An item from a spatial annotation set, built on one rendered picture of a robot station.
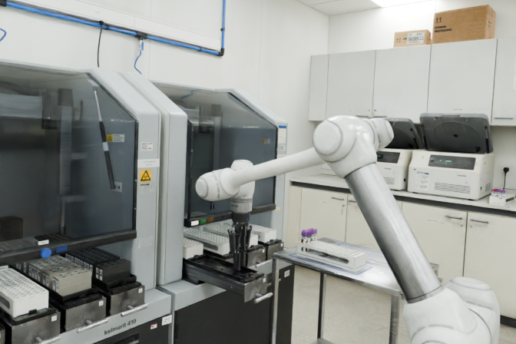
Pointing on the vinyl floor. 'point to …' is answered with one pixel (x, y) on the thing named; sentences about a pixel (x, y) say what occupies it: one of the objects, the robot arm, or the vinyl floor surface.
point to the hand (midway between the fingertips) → (239, 259)
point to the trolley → (381, 276)
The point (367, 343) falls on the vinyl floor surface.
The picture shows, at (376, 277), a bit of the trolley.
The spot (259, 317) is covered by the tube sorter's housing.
